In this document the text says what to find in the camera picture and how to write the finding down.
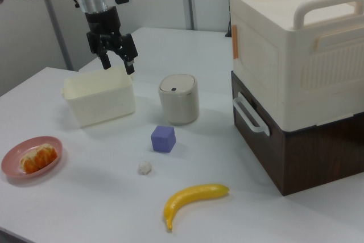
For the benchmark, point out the small crumpled white paper ball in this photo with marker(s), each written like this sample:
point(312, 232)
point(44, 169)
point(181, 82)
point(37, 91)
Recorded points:
point(144, 168)

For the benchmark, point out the purple cube block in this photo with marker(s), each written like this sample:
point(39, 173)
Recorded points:
point(162, 140)

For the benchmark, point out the toasted bread piece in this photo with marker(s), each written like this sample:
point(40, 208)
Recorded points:
point(38, 158)

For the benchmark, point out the pink round plate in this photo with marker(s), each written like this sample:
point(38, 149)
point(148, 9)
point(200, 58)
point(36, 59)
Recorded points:
point(11, 163)

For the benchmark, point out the small beige lidded trash can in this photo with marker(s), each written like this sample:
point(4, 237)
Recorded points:
point(179, 106)

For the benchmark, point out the orange tape strip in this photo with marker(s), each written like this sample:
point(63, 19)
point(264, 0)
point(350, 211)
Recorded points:
point(235, 43)

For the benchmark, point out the white toaster oven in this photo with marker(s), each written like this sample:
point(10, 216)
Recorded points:
point(312, 157)

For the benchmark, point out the yellow banana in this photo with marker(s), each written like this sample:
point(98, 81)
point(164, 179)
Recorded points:
point(185, 197)

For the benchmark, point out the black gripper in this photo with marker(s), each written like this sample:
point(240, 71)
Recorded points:
point(103, 25)

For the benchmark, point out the cream plastic open bin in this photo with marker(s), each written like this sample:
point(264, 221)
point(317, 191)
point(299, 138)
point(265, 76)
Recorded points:
point(102, 106)

